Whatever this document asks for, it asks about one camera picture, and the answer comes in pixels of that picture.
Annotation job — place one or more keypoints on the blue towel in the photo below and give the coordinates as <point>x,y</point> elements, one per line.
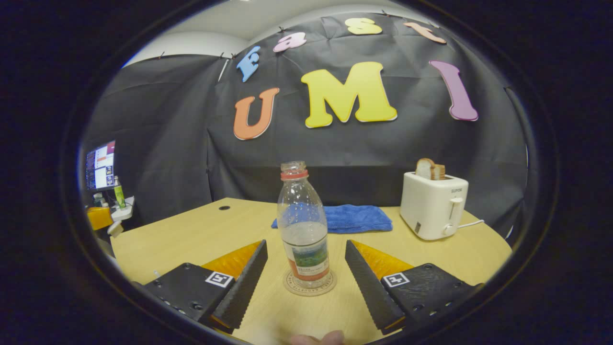
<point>357,218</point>

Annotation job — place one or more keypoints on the brown bread slice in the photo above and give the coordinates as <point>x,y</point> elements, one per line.
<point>439,172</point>

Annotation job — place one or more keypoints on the pale bread slice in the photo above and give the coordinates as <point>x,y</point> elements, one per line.
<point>424,168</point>

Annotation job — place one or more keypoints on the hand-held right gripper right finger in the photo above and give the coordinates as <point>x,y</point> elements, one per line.
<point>368,290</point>

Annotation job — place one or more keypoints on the round wooden coaster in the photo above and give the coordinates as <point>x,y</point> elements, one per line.
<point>311,290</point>

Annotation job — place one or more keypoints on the computer monitor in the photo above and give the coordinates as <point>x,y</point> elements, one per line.
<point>100,165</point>

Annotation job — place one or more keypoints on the white toaster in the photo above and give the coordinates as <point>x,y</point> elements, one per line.
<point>431,206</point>

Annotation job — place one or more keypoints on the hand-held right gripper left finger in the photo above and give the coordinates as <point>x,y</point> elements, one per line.
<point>239,292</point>

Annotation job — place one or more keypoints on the green bottle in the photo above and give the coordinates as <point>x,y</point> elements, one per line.
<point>119,194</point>

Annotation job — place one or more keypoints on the white side shelf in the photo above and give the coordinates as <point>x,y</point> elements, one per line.
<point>123,212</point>

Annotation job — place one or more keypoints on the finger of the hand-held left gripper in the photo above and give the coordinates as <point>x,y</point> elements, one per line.
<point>99,218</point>

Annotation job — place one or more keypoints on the clear plastic water bottle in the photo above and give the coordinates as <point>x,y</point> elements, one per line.
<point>304,239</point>

